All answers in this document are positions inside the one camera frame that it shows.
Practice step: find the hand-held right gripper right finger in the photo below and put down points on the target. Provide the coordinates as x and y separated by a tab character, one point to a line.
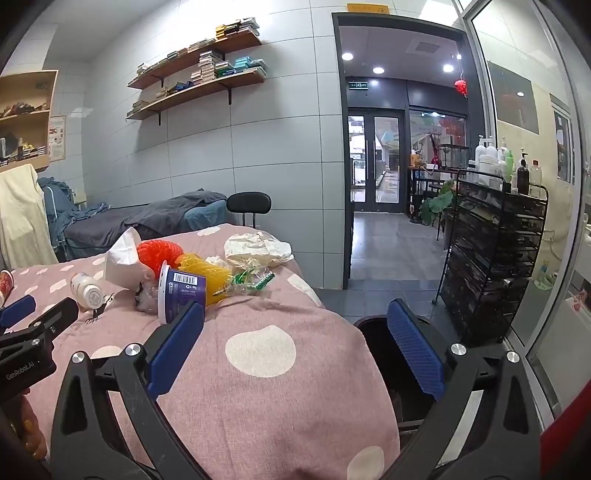
415	355

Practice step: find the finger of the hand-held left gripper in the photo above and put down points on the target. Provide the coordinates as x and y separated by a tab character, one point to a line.
18	308
60	314

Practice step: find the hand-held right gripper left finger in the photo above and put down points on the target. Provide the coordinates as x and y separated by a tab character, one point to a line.
178	350

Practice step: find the brown rimmed trash bin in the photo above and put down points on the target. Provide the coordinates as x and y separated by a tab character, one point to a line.
378	369

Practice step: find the blue white yogurt cup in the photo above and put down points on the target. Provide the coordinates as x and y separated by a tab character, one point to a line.
182	288

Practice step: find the yellow foam fruit net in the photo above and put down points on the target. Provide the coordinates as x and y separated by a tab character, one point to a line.
207	277

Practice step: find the person's left hand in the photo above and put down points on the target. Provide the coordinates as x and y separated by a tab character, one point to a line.
28	424

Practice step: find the red can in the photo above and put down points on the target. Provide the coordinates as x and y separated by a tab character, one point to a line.
4	286

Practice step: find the white pill bottle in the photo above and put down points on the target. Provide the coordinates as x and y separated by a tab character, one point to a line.
87	290

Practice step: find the white tissue paper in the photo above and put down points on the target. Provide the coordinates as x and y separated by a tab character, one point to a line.
122	258

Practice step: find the cream cloth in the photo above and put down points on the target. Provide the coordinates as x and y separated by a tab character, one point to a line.
21	217

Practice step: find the red foam fruit net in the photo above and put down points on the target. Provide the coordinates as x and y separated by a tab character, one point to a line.
159	254

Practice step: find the green clear plastic wrapper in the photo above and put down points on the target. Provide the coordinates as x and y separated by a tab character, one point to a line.
251	280

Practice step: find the blue cloth pile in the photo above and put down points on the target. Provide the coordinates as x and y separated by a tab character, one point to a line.
57	207

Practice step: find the pink polka dot blanket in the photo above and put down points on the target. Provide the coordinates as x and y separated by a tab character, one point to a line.
286	304

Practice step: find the black drawer cart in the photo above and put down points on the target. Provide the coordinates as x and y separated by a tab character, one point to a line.
489	249

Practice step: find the grey blanket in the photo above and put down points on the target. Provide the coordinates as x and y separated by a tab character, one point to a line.
152	212

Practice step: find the green white plastic container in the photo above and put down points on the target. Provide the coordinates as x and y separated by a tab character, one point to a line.
545	279

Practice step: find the green potted plant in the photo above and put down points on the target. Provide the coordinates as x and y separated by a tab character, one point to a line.
438	201

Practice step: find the black chair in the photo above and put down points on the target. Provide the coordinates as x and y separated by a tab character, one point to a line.
249	202

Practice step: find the wooden cabinet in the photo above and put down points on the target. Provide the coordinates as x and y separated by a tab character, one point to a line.
39	134

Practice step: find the red glossy object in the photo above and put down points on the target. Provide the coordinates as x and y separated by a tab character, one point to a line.
568	443

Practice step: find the glass double door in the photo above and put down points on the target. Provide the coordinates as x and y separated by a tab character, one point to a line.
385	157

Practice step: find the vase with reed sticks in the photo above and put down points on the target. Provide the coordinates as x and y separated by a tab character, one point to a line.
436	154

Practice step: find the dark brown pump bottle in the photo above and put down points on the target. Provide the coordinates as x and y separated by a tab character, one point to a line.
523	177

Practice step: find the white pump bottle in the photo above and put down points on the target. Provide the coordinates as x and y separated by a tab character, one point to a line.
485	159

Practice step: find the green bottle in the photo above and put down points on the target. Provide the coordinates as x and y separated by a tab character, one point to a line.
510	168

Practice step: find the clear bottle red cap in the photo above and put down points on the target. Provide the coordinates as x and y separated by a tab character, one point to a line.
536	174

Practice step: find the aluminium framed glass door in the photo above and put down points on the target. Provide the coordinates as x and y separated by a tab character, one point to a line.
482	106

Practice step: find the red hanging ornament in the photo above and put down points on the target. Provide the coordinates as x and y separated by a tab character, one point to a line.
461	87

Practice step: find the green exit sign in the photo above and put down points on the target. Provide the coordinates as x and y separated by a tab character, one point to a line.
358	84

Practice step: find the stacks of books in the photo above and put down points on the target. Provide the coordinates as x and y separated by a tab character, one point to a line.
235	28
207	64

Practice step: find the yellow door sign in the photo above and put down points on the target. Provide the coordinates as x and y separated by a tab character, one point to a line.
367	7

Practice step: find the wall poster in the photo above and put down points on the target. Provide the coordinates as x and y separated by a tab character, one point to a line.
57	138

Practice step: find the wooden wall shelf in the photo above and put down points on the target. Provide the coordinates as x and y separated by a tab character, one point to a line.
207	53
203	90

